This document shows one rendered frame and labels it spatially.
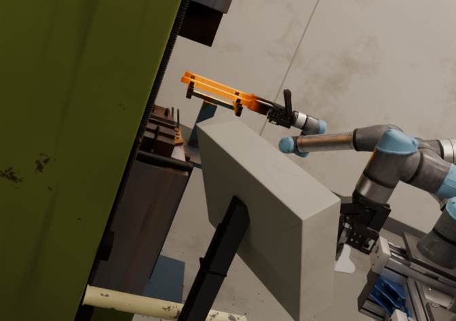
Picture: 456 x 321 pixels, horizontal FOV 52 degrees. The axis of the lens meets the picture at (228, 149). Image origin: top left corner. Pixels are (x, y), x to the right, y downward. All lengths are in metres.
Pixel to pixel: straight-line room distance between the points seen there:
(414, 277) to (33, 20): 1.52
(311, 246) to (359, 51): 3.36
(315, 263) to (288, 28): 3.36
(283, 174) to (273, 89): 3.33
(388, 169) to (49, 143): 0.69
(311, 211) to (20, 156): 0.59
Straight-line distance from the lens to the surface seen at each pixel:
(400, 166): 1.03
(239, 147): 0.87
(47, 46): 0.94
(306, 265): 0.81
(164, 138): 1.35
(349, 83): 4.09
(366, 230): 1.07
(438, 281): 1.92
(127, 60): 0.92
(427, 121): 4.21
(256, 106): 2.03
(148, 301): 1.28
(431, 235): 1.89
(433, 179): 1.06
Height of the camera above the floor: 1.44
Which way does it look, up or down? 19 degrees down
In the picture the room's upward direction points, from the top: 22 degrees clockwise
